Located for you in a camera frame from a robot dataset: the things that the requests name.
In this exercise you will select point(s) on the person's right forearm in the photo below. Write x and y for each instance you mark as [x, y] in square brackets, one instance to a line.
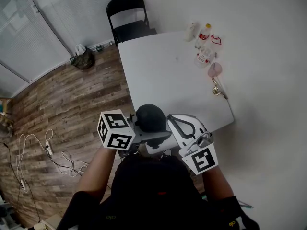
[217, 183]

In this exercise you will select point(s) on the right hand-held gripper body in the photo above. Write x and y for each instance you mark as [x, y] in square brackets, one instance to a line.
[202, 159]

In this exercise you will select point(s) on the camouflage bag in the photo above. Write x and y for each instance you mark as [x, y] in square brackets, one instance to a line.
[83, 60]

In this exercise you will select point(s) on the person's dark shirt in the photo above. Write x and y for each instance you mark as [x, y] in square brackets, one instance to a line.
[153, 200]

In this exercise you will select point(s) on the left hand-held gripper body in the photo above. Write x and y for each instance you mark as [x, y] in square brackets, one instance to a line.
[115, 130]

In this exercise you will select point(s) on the glass partition with blinds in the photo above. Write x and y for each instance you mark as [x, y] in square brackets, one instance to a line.
[36, 32]

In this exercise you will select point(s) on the pink cup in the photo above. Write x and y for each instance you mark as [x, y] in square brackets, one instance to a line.
[214, 69]

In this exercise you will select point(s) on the white power strip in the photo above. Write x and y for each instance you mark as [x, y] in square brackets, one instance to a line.
[49, 148]
[24, 186]

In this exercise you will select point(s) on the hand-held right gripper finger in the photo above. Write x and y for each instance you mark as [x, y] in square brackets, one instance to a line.
[176, 133]
[197, 126]

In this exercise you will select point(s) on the black folding chair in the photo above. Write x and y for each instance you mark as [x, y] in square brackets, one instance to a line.
[124, 3]

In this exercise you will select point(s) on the small metal floor fixture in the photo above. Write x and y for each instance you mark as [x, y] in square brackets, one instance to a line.
[98, 48]

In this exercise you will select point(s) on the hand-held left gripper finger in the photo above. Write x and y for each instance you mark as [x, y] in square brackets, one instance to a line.
[156, 136]

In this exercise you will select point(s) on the person's left forearm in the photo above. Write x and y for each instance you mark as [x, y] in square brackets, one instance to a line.
[98, 174]

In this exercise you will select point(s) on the metal clamp tool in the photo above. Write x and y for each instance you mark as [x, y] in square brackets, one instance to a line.
[217, 90]

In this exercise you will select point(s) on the green pen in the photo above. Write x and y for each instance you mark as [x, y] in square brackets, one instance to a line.
[245, 204]

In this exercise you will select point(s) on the clear bottle with red label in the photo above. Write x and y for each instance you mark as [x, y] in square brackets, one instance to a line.
[204, 36]

